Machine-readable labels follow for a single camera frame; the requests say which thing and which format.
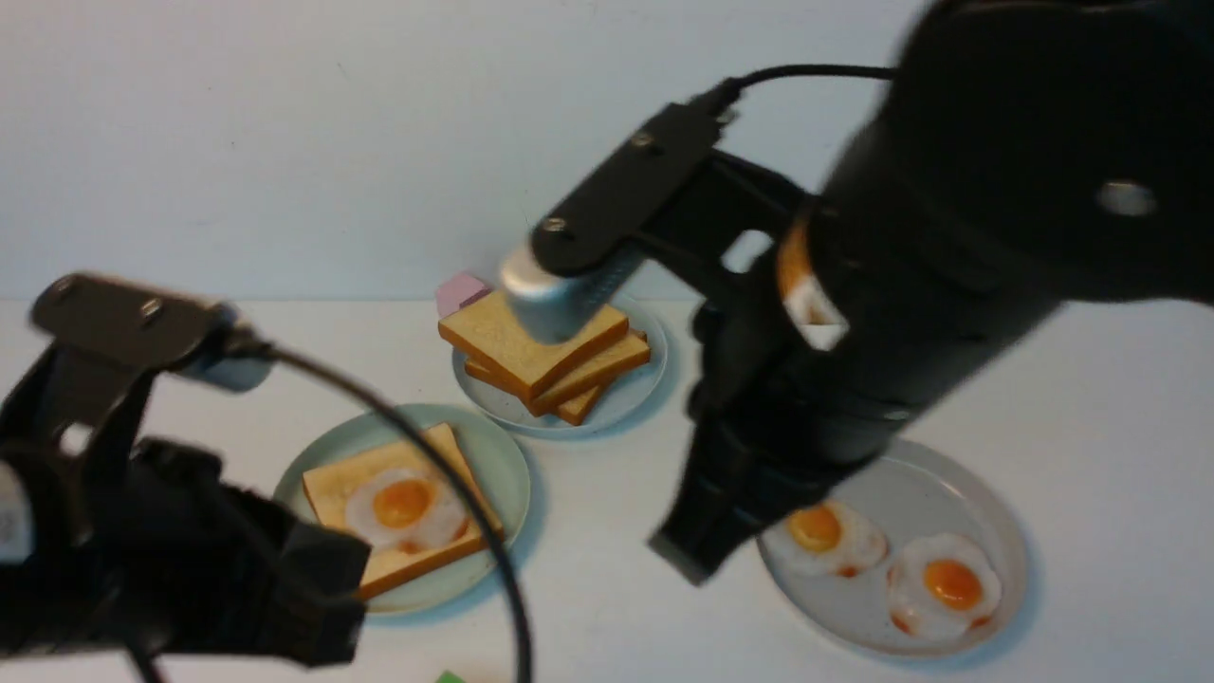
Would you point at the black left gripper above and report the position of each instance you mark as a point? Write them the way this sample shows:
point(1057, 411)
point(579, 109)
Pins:
point(195, 566)

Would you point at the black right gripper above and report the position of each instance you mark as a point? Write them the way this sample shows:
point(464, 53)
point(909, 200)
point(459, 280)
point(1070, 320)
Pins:
point(774, 431)

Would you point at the toast slice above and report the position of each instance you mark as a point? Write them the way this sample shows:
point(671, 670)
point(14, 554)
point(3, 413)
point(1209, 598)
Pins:
point(577, 409)
point(328, 487)
point(616, 361)
point(488, 333)

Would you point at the fried egg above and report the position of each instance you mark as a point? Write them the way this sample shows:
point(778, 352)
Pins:
point(406, 510)
point(829, 539)
point(941, 587)

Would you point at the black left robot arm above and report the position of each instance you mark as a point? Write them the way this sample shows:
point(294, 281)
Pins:
point(53, 569)

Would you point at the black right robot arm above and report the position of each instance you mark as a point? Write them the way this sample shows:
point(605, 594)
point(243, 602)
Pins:
point(1027, 154)

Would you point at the grey egg plate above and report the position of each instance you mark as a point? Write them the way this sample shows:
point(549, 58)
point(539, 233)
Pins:
point(912, 492)

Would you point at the grey bread plate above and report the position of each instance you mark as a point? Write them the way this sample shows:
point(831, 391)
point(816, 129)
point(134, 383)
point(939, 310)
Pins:
point(617, 400)

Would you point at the green empty plate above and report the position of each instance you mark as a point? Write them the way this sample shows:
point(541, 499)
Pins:
point(489, 461)

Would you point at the pink cube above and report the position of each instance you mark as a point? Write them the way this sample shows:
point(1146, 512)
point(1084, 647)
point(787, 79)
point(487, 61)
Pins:
point(459, 291)

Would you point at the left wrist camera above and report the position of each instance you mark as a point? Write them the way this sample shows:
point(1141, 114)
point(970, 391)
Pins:
point(140, 326)

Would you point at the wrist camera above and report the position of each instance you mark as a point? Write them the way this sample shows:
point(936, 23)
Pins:
point(140, 326)
point(577, 257)

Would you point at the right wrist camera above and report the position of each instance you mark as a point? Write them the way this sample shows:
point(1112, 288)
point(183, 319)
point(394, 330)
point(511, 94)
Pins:
point(577, 257)

